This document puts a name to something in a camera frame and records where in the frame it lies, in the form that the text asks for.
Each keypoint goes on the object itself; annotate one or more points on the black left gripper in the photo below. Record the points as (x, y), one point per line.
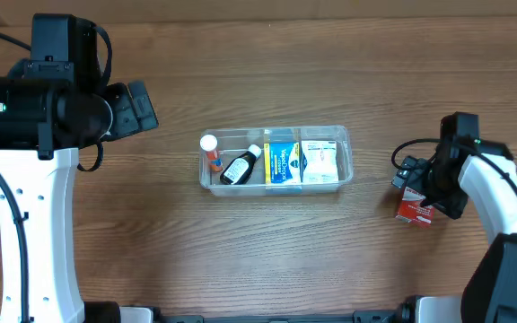
(121, 117)

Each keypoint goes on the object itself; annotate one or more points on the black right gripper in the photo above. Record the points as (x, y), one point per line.
(432, 187)

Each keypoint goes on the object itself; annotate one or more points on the red medicine box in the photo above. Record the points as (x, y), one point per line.
(410, 210)

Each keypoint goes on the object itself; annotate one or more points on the orange tube white cap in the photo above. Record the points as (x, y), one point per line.
(209, 144)

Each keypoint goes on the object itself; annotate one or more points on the white medicine box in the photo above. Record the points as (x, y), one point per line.
(319, 160)

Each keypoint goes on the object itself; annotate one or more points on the dark syrup bottle white cap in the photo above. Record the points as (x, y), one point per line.
(240, 168)

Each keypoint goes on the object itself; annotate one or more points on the blue cough drops box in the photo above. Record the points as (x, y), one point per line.
(282, 163)

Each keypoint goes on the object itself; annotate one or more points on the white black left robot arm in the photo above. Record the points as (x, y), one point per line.
(53, 104)

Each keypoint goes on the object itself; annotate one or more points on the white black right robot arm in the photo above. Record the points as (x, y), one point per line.
(465, 169)

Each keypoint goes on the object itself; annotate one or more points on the clear plastic container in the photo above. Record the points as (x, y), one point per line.
(233, 142)

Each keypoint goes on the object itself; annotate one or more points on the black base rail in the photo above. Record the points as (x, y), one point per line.
(240, 316)

